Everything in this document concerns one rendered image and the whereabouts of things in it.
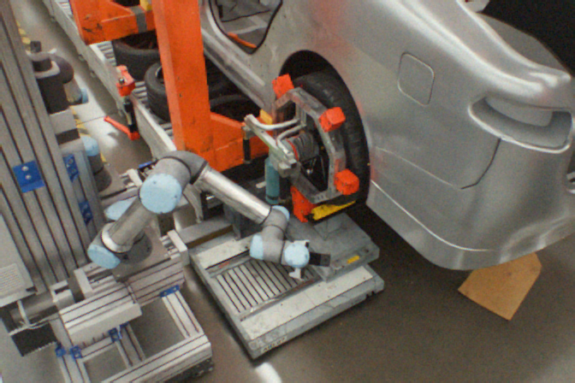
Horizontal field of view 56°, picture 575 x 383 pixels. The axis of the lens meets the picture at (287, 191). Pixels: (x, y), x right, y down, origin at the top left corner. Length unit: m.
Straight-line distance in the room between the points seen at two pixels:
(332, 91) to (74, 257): 1.29
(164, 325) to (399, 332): 1.20
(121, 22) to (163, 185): 3.05
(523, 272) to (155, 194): 2.35
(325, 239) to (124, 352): 1.19
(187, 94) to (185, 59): 0.18
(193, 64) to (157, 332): 1.28
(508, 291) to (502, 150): 1.58
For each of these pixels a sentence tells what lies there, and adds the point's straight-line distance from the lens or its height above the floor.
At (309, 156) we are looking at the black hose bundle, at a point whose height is 0.99.
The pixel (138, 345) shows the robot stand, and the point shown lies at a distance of 2.70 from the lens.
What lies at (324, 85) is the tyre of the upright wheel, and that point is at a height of 1.18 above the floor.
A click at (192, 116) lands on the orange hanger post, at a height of 0.93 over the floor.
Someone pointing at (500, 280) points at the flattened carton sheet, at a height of 0.01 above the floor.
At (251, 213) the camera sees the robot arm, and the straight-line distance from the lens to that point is 1.84.
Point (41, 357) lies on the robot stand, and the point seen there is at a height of 0.21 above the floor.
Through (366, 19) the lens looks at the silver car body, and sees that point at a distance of 2.13.
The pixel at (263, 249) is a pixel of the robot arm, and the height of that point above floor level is 1.12.
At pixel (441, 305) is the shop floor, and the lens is 3.15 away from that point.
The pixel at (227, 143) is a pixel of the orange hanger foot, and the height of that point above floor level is 0.68.
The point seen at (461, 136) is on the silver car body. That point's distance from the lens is 1.90.
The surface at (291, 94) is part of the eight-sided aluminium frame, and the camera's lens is 2.55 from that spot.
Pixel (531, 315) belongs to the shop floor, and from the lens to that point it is 3.27.
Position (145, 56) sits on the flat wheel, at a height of 0.48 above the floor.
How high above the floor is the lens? 2.41
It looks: 41 degrees down
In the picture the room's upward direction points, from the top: straight up
